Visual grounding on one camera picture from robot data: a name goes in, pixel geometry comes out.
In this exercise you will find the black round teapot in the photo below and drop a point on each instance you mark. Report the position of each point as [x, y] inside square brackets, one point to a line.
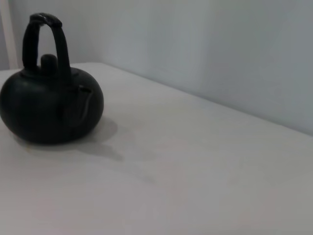
[44, 107]

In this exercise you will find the white enclosure corner post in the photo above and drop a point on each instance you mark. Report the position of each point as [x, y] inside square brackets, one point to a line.
[7, 36]

